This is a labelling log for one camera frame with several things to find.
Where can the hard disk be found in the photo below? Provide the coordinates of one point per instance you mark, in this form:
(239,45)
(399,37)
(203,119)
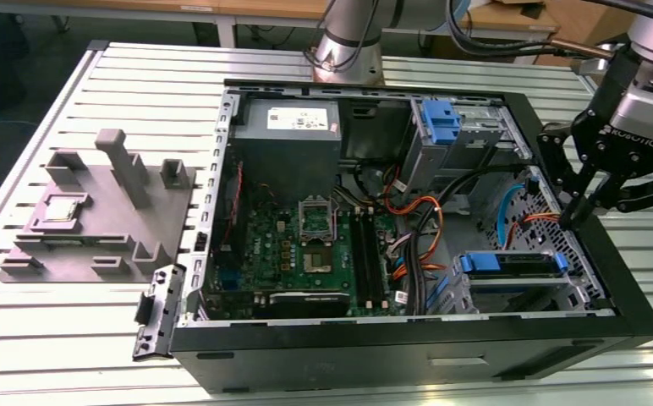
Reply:
(480,264)

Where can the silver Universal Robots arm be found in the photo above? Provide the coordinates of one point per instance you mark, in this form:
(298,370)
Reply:
(343,59)

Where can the metal disk bay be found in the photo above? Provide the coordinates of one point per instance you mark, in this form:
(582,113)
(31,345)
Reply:
(507,282)

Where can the wooden cabinet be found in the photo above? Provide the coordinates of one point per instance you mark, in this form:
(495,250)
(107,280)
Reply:
(597,29)

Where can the metal optical drive cage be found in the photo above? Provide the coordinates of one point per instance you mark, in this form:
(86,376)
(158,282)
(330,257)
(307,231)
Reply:
(434,165)

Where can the blue plastic drive latch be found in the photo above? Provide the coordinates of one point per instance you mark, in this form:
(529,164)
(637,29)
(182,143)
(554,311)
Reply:
(442,122)

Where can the black RAM slot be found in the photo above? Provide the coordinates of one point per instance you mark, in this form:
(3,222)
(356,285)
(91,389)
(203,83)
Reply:
(375,254)
(362,254)

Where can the thin metal locking lever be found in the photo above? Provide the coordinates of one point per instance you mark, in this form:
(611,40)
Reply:
(335,228)

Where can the CPU socket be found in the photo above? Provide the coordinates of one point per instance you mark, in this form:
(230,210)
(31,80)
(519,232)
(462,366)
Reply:
(320,260)

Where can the black PC case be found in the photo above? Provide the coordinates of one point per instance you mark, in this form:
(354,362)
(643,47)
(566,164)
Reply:
(360,355)

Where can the grey power supply unit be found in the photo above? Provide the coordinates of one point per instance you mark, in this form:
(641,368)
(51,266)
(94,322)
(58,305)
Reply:
(287,160)

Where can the black graphics card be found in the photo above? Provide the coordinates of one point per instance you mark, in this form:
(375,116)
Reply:
(303,304)

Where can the green motherboard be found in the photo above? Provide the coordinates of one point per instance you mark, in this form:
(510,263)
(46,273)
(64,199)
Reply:
(270,249)

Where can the grey plastic parts rack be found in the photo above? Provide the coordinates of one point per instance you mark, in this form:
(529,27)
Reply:
(112,237)

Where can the green RAM stick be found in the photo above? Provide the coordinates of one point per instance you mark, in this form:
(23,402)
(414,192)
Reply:
(70,242)

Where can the silver CPU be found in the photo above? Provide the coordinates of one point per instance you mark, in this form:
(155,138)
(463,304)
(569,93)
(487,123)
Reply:
(60,211)

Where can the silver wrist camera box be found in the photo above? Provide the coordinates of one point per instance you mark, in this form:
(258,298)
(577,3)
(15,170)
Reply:
(650,114)

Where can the wooden desk white frame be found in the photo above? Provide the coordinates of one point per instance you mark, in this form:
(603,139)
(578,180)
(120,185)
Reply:
(507,19)

